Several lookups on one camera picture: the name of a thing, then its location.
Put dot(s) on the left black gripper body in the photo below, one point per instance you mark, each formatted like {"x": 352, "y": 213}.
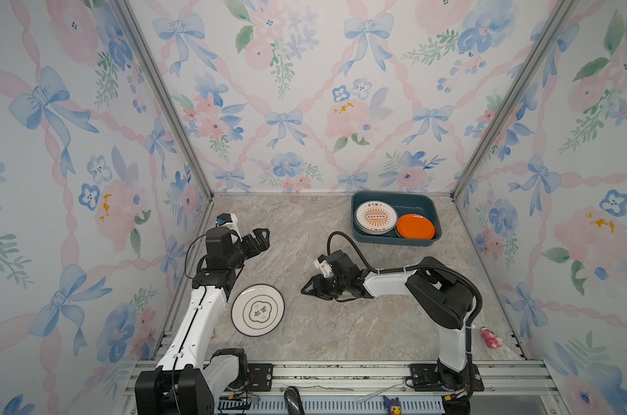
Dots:
{"x": 245, "y": 248}

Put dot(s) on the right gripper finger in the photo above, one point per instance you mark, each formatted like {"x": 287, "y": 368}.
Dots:
{"x": 314, "y": 293}
{"x": 313, "y": 287}

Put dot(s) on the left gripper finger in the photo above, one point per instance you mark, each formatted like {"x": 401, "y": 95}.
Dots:
{"x": 262, "y": 235}
{"x": 261, "y": 245}

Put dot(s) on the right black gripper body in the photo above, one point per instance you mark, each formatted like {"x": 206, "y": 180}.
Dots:
{"x": 333, "y": 285}

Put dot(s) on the white plate flower outline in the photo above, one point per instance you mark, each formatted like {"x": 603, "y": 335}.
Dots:
{"x": 258, "y": 310}

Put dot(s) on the sunburst plate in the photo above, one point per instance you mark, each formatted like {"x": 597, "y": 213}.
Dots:
{"x": 375, "y": 218}

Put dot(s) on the orange plate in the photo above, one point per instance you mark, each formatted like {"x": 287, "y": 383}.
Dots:
{"x": 415, "y": 227}

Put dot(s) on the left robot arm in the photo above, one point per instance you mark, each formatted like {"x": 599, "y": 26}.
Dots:
{"x": 182, "y": 383}

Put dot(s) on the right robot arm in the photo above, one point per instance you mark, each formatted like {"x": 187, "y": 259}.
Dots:
{"x": 449, "y": 299}

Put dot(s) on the teal plastic bin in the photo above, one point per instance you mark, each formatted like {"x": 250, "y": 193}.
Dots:
{"x": 404, "y": 203}

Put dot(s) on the black computer mouse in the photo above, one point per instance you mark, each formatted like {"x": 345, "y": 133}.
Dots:
{"x": 293, "y": 402}

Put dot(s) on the small blue toy figure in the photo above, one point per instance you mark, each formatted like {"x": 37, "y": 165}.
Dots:
{"x": 392, "y": 405}

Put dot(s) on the pink small toy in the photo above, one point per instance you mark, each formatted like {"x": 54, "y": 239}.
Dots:
{"x": 492, "y": 340}

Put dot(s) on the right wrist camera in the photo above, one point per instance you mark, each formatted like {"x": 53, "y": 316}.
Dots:
{"x": 324, "y": 267}

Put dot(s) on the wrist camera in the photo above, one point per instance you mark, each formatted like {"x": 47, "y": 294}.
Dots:
{"x": 229, "y": 220}
{"x": 324, "y": 267}

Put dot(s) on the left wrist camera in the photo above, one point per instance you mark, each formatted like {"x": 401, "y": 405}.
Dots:
{"x": 229, "y": 220}

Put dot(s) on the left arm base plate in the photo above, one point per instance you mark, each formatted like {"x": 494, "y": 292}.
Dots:
{"x": 254, "y": 376}

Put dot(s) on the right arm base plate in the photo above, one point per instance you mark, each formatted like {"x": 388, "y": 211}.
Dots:
{"x": 434, "y": 377}

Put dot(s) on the aluminium rail frame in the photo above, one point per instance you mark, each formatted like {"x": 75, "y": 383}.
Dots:
{"x": 360, "y": 387}

